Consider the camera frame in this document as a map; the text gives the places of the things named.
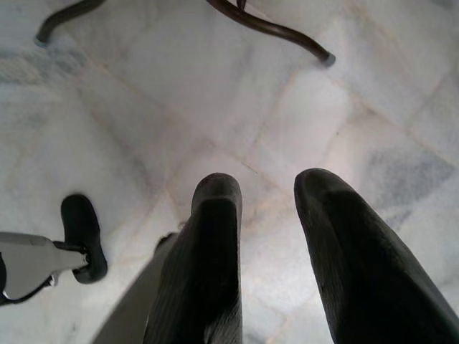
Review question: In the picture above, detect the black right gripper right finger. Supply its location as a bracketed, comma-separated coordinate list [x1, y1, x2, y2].
[293, 168, 459, 344]

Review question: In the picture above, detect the dark brown curved chair leg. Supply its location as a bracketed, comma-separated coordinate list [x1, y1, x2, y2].
[206, 0, 337, 68]
[34, 0, 108, 48]

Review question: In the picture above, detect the silver robot lower leg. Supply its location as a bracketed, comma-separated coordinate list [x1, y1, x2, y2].
[0, 231, 91, 306]

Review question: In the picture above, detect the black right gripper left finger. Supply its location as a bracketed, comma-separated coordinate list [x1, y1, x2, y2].
[143, 173, 245, 344]

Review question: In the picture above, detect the black robot foot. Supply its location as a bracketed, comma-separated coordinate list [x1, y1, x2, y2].
[60, 194, 108, 285]

